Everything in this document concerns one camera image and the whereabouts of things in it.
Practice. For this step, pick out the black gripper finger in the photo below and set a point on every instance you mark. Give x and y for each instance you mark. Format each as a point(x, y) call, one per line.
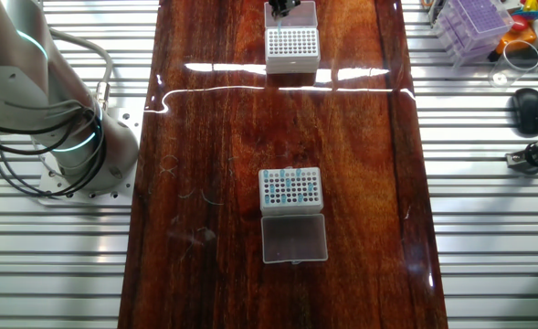
point(293, 3)
point(278, 8)

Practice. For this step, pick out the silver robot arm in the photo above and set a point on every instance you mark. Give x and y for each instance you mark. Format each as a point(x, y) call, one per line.
point(22, 91)

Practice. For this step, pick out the purple pipette tip box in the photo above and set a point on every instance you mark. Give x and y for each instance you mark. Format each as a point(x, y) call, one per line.
point(471, 27)

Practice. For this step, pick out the white tip rack clear lid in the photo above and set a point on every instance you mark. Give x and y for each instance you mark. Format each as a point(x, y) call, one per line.
point(291, 209)
point(291, 64)

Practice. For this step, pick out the dark red wooden board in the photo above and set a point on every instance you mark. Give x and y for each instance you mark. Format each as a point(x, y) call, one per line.
point(364, 205)

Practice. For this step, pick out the clear plastic cup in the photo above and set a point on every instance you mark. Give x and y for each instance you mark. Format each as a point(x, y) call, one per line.
point(501, 77)

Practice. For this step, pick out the orange toy with red knob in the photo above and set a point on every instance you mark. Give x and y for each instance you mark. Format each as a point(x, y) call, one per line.
point(515, 41)

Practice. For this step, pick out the black computer mouse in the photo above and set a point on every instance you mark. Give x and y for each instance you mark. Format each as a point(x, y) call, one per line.
point(527, 112)

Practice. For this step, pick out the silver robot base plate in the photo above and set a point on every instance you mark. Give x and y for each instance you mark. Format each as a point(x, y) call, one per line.
point(129, 121)

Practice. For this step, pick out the side camera mount arm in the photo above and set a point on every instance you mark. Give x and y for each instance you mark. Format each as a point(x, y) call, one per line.
point(520, 160)

